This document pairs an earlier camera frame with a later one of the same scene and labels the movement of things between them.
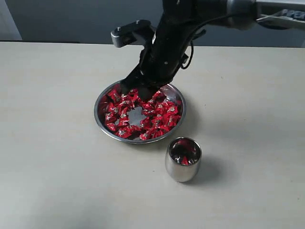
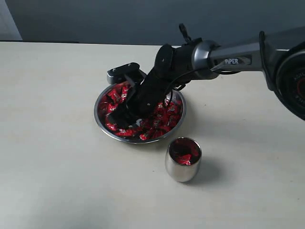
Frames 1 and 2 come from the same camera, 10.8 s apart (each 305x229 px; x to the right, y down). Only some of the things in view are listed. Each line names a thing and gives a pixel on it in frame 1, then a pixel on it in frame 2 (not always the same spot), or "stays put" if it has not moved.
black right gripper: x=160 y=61 → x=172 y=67
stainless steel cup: x=183 y=159 stays put
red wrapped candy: x=172 y=110 stays put
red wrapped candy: x=144 y=136 stays put
